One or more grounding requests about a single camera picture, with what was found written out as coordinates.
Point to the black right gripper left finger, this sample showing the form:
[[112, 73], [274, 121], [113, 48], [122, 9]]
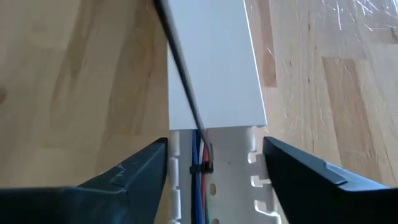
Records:
[[130, 193]]

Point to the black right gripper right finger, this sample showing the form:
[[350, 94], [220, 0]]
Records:
[[304, 186]]

